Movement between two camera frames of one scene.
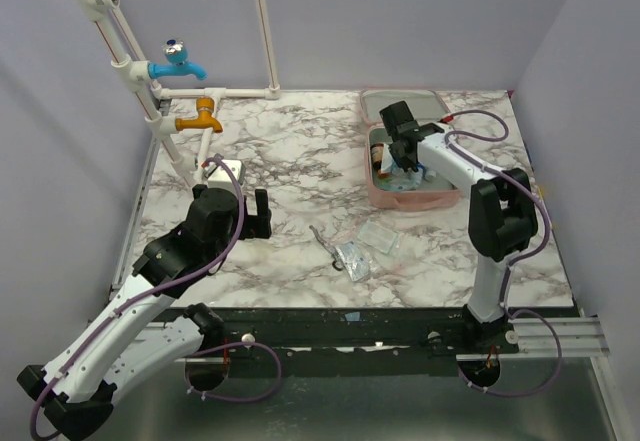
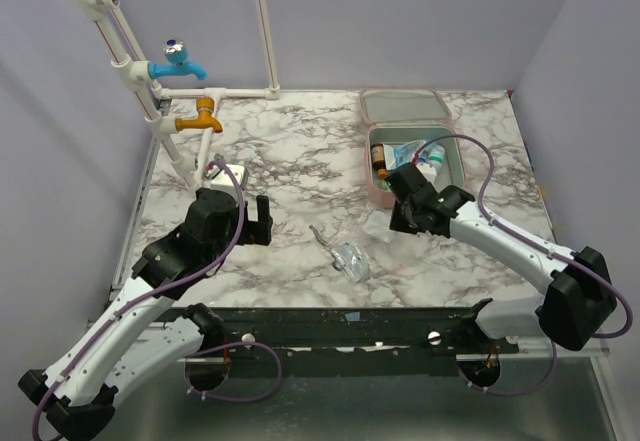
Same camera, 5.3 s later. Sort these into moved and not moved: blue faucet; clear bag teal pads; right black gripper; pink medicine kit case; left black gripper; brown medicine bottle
Moved: clear bag teal pads; right black gripper
Not moved: brown medicine bottle; pink medicine kit case; left black gripper; blue faucet
